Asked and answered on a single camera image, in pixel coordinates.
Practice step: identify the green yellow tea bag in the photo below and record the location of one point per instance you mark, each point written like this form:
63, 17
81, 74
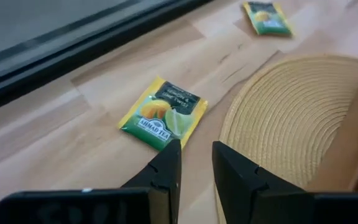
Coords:
163, 115
267, 18

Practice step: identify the round woven placemat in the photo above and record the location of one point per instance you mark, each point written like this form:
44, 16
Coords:
291, 118

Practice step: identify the black aluminium rig frame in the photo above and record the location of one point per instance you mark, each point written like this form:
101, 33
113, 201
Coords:
73, 46

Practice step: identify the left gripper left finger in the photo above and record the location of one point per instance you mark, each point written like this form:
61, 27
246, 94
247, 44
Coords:
104, 208

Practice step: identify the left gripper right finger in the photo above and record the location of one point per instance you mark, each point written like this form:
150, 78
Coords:
275, 205

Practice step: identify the wooden tea box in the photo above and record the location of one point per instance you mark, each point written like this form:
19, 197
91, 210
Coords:
353, 140

